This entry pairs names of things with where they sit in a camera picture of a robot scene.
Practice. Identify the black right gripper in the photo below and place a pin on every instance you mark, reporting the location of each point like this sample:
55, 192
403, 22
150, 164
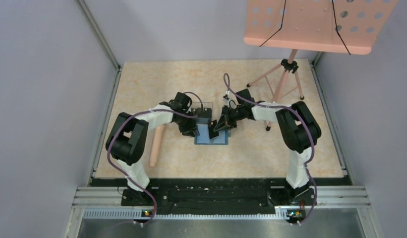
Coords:
222, 124

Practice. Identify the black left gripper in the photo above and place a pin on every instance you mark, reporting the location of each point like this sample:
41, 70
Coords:
187, 131

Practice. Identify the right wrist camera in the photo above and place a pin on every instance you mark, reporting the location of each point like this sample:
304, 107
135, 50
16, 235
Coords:
229, 101

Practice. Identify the clear acrylic card box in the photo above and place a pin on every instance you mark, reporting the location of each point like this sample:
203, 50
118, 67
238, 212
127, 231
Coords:
196, 105

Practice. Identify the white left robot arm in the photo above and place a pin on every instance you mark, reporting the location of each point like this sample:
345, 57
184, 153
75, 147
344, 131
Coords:
126, 142

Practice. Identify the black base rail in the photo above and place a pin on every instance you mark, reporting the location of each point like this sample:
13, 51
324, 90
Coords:
219, 196

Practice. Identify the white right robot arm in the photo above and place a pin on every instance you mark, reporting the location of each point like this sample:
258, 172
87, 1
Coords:
299, 129

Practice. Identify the black credit cards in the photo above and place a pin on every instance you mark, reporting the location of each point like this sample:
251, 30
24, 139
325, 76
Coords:
204, 115

